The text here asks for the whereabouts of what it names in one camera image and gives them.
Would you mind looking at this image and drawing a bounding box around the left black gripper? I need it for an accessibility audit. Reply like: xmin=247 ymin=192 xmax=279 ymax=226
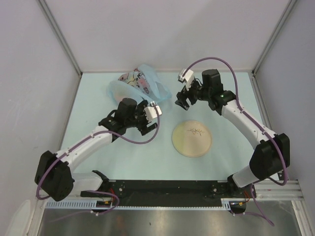
xmin=125 ymin=101 xmax=158 ymax=135

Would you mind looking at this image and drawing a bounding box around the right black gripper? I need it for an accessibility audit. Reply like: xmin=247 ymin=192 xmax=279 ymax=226
xmin=175 ymin=78 xmax=211 ymax=111

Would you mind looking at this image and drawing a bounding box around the light blue printed plastic bag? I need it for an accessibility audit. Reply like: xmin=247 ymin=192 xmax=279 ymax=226
xmin=107 ymin=64 xmax=172 ymax=104

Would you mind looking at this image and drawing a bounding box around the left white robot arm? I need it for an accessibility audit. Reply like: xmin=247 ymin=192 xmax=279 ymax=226
xmin=34 ymin=98 xmax=162 ymax=202

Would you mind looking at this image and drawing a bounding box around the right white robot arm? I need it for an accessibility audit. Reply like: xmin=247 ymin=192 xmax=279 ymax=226
xmin=175 ymin=69 xmax=290 ymax=197

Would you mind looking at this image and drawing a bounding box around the cream ceramic plate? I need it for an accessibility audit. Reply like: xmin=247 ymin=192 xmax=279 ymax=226
xmin=172 ymin=120 xmax=213 ymax=158

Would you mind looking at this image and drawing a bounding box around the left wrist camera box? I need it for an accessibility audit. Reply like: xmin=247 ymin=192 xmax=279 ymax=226
xmin=144 ymin=105 xmax=162 ymax=122

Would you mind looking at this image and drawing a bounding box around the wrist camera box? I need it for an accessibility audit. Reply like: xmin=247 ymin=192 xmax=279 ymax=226
xmin=178 ymin=69 xmax=194 ymax=90
xmin=144 ymin=105 xmax=162 ymax=122

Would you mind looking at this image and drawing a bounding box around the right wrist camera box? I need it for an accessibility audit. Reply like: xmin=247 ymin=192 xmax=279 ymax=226
xmin=178 ymin=69 xmax=194 ymax=90

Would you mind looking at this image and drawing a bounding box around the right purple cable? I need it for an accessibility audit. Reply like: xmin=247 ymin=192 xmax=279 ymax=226
xmin=185 ymin=57 xmax=289 ymax=226

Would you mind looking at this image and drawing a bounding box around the white slotted cable duct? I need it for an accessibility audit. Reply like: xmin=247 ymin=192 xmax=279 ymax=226
xmin=45 ymin=199 xmax=231 ymax=210

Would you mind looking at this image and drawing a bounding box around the aluminium frame rail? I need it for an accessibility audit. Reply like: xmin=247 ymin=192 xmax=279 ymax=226
xmin=254 ymin=180 xmax=304 ymax=201

